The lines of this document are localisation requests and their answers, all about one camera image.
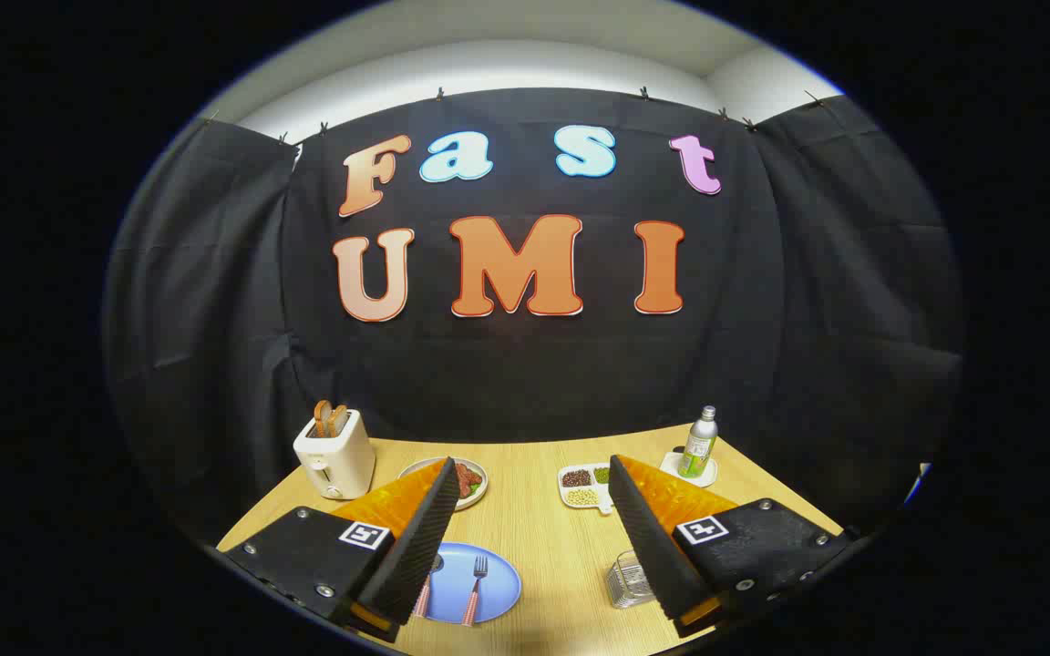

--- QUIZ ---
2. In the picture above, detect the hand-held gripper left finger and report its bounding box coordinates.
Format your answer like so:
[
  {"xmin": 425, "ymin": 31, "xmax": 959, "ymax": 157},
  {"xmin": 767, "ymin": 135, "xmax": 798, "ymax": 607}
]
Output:
[{"xmin": 222, "ymin": 457, "xmax": 461, "ymax": 644}]

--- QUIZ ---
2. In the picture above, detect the metal bottle with green label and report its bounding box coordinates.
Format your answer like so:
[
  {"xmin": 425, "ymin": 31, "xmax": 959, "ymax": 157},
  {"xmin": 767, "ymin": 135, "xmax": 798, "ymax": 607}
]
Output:
[{"xmin": 678, "ymin": 405, "xmax": 719, "ymax": 480}]

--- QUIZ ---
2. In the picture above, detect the white divided dish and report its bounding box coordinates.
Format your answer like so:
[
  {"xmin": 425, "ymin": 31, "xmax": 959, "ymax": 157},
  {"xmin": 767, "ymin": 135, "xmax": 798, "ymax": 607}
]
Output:
[{"xmin": 558, "ymin": 463, "xmax": 617, "ymax": 516}]

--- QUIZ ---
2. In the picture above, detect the small white square dish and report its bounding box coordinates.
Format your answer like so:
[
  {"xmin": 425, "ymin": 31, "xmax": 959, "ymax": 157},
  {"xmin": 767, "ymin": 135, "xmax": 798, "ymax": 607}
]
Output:
[{"xmin": 659, "ymin": 450, "xmax": 719, "ymax": 488}]

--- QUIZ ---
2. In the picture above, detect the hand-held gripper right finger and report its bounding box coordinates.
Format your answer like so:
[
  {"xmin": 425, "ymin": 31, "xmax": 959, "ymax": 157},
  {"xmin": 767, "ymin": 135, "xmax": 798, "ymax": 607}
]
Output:
[{"xmin": 608, "ymin": 454, "xmax": 852, "ymax": 639}]

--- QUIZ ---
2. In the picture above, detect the fork with red checked handle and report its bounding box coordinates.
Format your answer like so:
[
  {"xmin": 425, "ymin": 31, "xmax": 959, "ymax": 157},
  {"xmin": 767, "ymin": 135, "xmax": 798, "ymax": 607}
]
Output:
[{"xmin": 462, "ymin": 556, "xmax": 489, "ymax": 627}]

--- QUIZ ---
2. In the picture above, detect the white oval plate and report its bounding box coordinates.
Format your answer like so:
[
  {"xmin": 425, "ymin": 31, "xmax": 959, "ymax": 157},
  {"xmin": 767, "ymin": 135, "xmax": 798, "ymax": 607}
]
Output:
[{"xmin": 397, "ymin": 456, "xmax": 489, "ymax": 511}]

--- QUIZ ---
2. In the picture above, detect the spoon with red checked handle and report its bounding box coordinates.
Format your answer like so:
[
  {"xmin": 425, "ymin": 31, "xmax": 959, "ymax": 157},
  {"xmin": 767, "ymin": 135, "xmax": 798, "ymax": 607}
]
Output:
[{"xmin": 413, "ymin": 556, "xmax": 444, "ymax": 619}]

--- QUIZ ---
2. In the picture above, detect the white toaster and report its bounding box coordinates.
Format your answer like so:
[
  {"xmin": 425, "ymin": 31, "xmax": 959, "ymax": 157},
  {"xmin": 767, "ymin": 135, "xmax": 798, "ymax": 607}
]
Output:
[{"xmin": 293, "ymin": 408, "xmax": 377, "ymax": 500}]

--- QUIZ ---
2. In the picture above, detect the blue round plate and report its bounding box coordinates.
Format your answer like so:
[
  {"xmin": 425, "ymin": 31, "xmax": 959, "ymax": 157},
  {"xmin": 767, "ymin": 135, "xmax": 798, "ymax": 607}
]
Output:
[{"xmin": 416, "ymin": 542, "xmax": 523, "ymax": 625}]

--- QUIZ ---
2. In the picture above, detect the perforated metal basket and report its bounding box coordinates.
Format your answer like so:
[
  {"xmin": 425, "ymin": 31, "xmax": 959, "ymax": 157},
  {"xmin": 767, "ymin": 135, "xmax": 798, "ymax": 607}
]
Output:
[{"xmin": 605, "ymin": 549, "xmax": 658, "ymax": 610}]

